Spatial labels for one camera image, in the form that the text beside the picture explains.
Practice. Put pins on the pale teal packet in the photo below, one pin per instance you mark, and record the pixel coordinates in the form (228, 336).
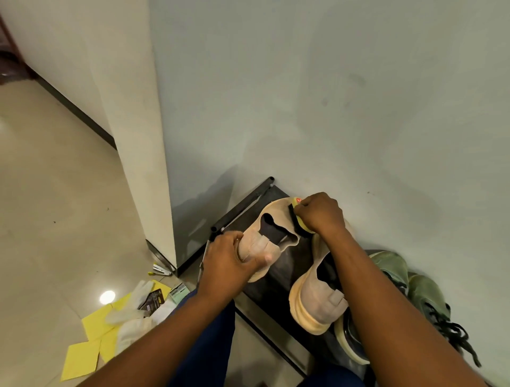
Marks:
(179, 294)

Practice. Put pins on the beige suede shoe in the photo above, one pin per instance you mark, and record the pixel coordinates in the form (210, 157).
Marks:
(255, 239)
(318, 303)

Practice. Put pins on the dark skirting strip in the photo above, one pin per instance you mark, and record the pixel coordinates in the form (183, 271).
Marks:
(75, 111)
(159, 255)

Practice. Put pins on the person's right hand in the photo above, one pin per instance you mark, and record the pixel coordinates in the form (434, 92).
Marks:
(322, 215)

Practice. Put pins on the green sneaker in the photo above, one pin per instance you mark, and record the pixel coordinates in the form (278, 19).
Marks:
(428, 291)
(392, 263)

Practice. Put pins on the black metal shoe rack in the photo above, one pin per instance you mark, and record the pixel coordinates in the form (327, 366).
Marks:
(279, 279)

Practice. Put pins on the dark blue trousers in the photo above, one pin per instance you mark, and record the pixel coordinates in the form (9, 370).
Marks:
(207, 351)

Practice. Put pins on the person's left hand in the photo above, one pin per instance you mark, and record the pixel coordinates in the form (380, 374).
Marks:
(223, 271)

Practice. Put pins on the person's left forearm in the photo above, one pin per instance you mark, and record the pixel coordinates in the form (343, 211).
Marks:
(159, 347)

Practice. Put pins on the small dark packet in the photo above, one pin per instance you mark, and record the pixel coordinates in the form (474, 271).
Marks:
(151, 301)

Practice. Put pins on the yellow-edged shoe shine sponge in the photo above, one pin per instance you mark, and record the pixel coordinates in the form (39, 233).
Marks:
(297, 225)

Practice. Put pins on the person's right forearm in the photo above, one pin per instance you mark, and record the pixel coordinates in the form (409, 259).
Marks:
(398, 319)

